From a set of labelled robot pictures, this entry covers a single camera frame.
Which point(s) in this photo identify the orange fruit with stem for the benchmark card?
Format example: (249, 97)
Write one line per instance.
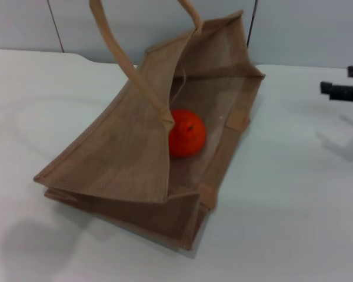
(188, 136)

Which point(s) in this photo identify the brown jute handbag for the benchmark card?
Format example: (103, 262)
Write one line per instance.
(126, 152)

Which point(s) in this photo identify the thin dark vertical rod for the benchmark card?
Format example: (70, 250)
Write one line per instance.
(251, 23)

